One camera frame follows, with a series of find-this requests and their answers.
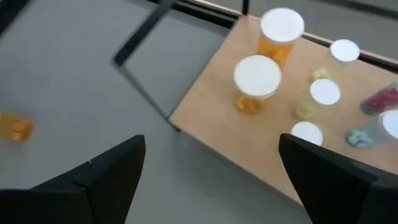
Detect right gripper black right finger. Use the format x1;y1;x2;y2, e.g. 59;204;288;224
278;133;398;224

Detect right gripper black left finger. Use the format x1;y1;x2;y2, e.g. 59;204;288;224
0;134;146;224

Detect pale yellow pill bottle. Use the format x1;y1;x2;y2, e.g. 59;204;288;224
309;39;361;84
291;78;341;122
290;121;324;147

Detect blue bottle white pills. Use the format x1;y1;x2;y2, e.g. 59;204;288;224
345;109;398;149

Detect blue bottle red pills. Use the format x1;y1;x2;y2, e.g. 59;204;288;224
359;81;398;117

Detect large orange pill bottle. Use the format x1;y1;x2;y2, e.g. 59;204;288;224
256;7;305;68
233;55;282;116
0;111;35;143

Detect wooden shelf black metal frame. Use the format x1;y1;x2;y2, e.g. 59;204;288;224
110;0;398;208

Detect black metal table frame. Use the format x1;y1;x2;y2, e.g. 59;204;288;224
0;0;398;74

